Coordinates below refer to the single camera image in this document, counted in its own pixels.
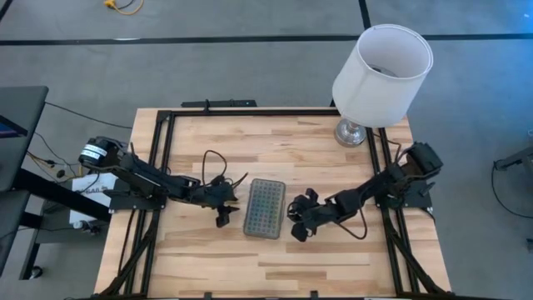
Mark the clear plastic pencil box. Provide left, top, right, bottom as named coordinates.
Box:
left=242, top=177, right=287, bottom=241

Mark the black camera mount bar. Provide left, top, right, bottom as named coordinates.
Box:
left=180, top=98, right=258, bottom=109

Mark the black curved floor cable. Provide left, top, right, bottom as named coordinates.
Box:
left=491, top=161, right=533, bottom=221

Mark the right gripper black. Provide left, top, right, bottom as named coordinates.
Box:
left=286, top=187, right=338, bottom=243

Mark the dark tablet screen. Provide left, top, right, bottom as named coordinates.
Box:
left=0, top=115, right=29, bottom=139

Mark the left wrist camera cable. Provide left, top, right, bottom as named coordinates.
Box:
left=201, top=148, right=229, bottom=187

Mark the thin black floor cable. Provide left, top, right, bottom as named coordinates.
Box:
left=44, top=101, right=133, bottom=130

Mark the white printed label sheet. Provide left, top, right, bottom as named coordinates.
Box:
left=68, top=172, right=121, bottom=226

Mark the black aluminium table frame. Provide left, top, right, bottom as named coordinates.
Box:
left=95, top=107, right=455, bottom=300

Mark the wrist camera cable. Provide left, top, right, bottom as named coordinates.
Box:
left=201, top=148, right=229, bottom=187
left=335, top=202, right=371, bottom=242

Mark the long black right arm cable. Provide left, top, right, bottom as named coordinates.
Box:
left=371, top=129, right=404, bottom=164

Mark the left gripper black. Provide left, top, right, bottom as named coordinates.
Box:
left=194, top=177, right=242, bottom=228

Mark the grey desk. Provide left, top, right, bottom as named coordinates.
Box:
left=0, top=85, right=112, bottom=281

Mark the table lamp white shade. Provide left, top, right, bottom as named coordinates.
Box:
left=331, top=23, right=435, bottom=148

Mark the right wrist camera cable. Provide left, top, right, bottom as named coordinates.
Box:
left=335, top=202, right=371, bottom=242

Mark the yellow floor cable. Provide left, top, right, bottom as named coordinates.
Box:
left=102, top=0, right=145, bottom=17

